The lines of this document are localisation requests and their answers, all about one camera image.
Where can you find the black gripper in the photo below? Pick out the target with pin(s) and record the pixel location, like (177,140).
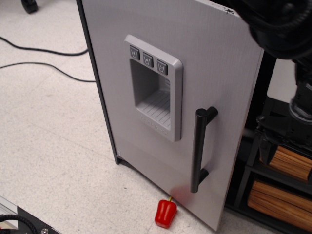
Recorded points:
(282,131)

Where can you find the black fridge door handle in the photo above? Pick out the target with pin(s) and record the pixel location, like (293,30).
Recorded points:
(202,118)

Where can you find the grey toy fridge door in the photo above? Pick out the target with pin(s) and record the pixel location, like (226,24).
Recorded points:
(220,67)

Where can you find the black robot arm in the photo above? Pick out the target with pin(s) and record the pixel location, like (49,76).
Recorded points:
(283,28)

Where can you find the dark grey fridge cabinet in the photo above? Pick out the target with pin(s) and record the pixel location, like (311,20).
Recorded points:
(248,168)

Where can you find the white countertop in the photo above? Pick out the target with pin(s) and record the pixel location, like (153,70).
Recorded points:
(282,85)

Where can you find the red toy bell pepper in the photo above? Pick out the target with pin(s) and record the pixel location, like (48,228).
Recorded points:
(166,210)

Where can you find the grey water dispenser panel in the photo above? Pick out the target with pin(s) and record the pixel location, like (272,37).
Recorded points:
(157,80)

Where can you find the black caster wheel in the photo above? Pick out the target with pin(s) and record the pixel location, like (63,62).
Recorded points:
(30,6)

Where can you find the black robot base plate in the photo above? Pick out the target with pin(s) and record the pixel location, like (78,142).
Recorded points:
(19,221)

